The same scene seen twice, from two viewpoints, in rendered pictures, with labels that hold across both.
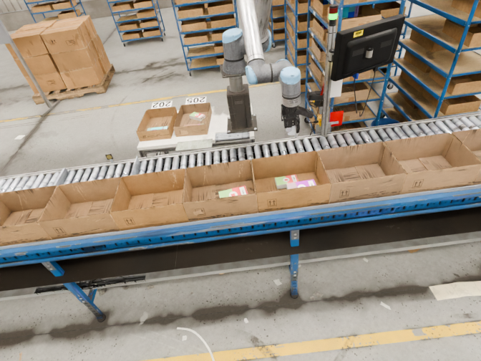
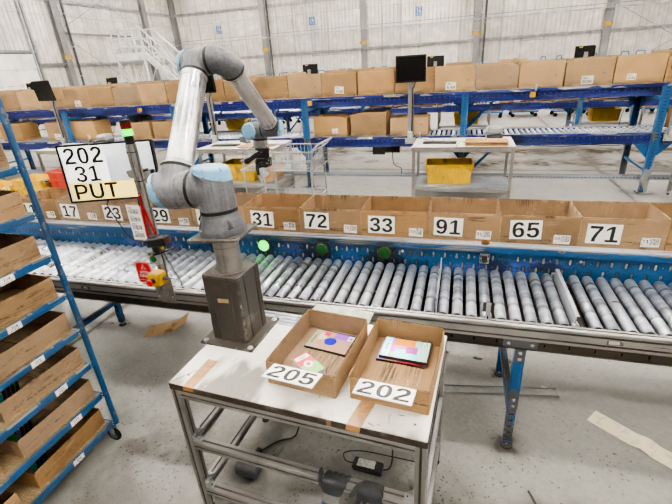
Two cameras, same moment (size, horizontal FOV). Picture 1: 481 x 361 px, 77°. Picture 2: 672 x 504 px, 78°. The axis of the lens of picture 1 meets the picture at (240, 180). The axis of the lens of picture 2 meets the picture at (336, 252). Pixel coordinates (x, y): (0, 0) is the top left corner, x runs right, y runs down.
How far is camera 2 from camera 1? 383 cm
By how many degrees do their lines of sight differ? 112
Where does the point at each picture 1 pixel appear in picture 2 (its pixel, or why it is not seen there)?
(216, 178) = (335, 226)
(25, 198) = (548, 228)
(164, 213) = (387, 204)
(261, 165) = (291, 216)
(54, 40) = not seen: outside the picture
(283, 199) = (295, 203)
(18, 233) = (521, 209)
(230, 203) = (334, 201)
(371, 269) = not seen: hidden behind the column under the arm
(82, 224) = (459, 207)
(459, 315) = not seen: hidden behind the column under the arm
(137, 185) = (414, 224)
